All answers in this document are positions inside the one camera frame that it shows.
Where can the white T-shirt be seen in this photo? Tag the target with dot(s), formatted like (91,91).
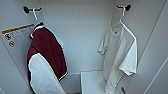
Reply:
(120,53)

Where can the white wardrobe door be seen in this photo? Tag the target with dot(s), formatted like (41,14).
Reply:
(161,73)

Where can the small dark door latch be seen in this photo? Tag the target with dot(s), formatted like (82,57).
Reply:
(123,90)

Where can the white wardrobe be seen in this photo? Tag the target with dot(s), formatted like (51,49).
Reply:
(83,40)

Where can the black wardrobe hook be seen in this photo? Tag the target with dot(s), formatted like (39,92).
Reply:
(126,6)
(26,9)

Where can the white hanger with jacket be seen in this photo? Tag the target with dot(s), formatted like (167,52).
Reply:
(35,16)

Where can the maroon and white jacket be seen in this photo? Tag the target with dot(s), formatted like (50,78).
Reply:
(46,50)

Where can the white label with orange band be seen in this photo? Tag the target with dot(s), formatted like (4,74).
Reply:
(18,33)

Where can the pale grey hanger with T-shirt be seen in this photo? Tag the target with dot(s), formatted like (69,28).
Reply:
(122,15)

